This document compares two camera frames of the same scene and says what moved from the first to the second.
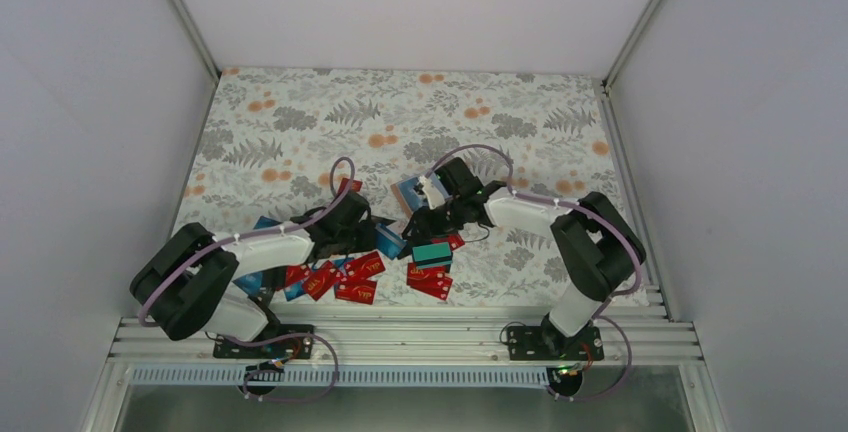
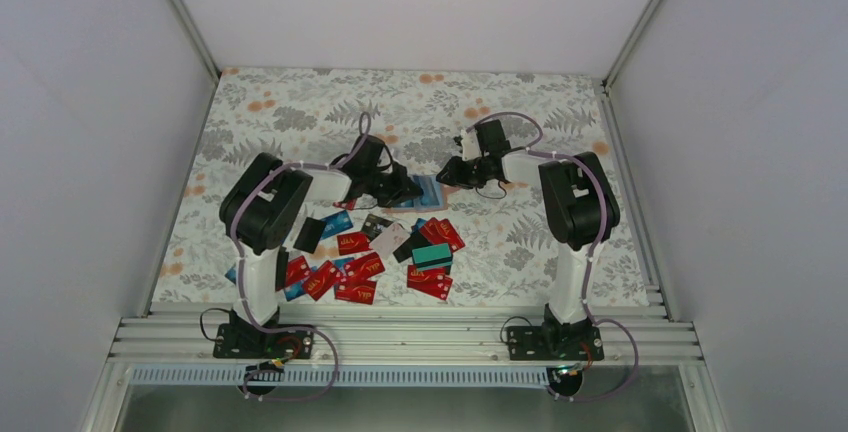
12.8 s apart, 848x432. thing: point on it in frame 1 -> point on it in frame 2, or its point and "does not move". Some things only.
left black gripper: (367, 241) -> (399, 194)
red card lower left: (320, 280) does not move
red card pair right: (429, 280) does not move
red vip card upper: (365, 266) does not move
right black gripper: (426, 226) -> (455, 177)
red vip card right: (455, 241) does not move
